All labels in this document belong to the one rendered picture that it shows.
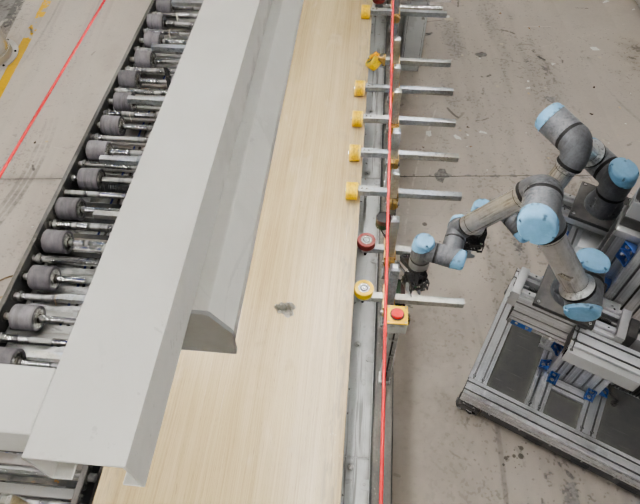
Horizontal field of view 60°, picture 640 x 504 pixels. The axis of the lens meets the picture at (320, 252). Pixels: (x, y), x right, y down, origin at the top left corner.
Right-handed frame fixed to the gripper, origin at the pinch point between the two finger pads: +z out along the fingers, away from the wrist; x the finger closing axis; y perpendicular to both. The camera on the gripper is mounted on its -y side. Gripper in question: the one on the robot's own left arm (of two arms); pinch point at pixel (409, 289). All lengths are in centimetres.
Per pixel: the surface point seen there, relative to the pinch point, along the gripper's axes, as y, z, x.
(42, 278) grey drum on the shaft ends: -50, 8, -148
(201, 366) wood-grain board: 11, 2, -86
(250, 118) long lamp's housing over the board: 55, -146, -60
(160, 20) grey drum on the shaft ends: -238, 8, -81
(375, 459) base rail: 55, 22, -31
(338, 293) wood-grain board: -6.7, 2.0, -28.1
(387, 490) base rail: 66, 22, -30
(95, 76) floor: -316, 92, -147
